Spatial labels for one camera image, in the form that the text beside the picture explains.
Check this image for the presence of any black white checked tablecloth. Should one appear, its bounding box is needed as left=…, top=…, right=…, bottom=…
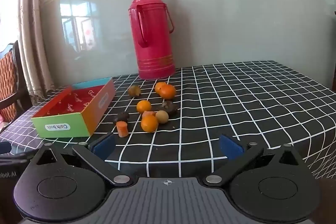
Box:
left=0, top=60, right=336, bottom=180

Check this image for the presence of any small dark chestnut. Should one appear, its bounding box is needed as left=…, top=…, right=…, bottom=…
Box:
left=113, top=112, right=130, bottom=124

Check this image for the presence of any dark wooden chair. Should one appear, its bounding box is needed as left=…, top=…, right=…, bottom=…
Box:
left=0, top=40, right=30, bottom=122

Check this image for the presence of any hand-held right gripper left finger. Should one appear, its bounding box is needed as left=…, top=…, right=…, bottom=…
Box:
left=31, top=132, right=133, bottom=186

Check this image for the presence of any tan round longan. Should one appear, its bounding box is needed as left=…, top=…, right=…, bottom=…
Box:
left=155, top=110, right=169, bottom=124

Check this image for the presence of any beige curtain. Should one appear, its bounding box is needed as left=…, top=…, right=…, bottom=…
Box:
left=16, top=0, right=55, bottom=104

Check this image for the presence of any brown-green kiwi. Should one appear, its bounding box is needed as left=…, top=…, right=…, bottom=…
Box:
left=128, top=85, right=142, bottom=97

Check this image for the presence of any cylindrical carrot piece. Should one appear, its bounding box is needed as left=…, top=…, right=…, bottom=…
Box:
left=116, top=121, right=129, bottom=138

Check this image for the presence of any red thermos flask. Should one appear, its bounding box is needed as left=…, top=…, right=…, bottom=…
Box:
left=128, top=0, right=176, bottom=80

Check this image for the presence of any orange mandarin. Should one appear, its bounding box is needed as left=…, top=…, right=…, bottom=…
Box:
left=141, top=115, right=159, bottom=133
left=155, top=82, right=168, bottom=96
left=136, top=100, right=152, bottom=114
left=160, top=84, right=176, bottom=100

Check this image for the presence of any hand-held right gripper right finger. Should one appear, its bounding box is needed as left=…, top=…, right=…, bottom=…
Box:
left=202, top=133, right=306, bottom=186

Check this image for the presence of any dark brown wrinkled fruit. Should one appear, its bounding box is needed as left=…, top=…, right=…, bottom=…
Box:
left=159, top=101, right=178, bottom=116

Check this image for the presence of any colourful cardboard box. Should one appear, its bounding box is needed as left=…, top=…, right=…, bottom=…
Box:
left=31, top=77, right=116, bottom=138

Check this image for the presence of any orange patterned chair cushion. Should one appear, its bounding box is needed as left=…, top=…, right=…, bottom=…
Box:
left=0, top=51, right=19, bottom=122

